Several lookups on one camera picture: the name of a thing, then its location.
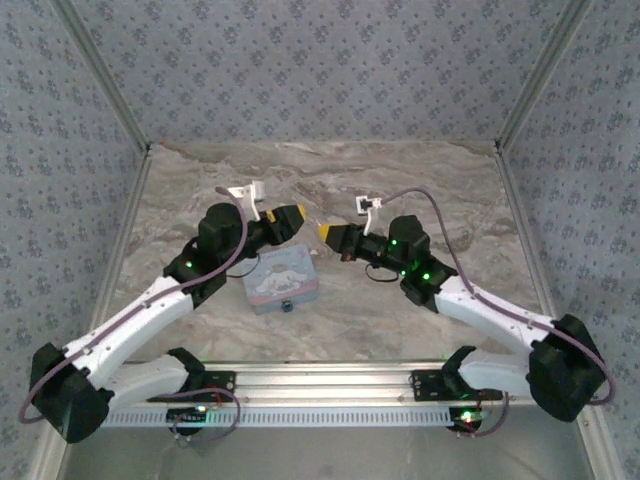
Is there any blue cartoon print tin box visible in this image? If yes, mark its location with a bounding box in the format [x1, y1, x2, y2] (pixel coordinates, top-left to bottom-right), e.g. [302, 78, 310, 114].
[241, 244, 321, 316]

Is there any small circuit board green light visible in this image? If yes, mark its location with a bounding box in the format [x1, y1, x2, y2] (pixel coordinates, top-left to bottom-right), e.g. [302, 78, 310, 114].
[449, 407, 489, 431]
[167, 407, 211, 426]

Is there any thin black cable loop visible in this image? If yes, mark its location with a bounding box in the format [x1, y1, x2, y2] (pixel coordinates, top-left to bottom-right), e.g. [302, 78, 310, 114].
[363, 262, 407, 284]

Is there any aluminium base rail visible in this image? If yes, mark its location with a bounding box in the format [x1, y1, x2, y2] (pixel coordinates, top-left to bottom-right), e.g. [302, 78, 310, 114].
[149, 360, 504, 404]

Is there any white slotted cable duct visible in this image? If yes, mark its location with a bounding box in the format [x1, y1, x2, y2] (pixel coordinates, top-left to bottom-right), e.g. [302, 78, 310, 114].
[99, 407, 496, 429]

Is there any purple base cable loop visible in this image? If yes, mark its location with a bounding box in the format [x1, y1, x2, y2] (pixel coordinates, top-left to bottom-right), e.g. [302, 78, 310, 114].
[171, 387, 242, 444]
[457, 392, 511, 440]

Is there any aluminium frame profile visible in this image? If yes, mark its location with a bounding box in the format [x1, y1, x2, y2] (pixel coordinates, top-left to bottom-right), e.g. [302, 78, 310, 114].
[24, 0, 154, 480]
[493, 0, 627, 480]

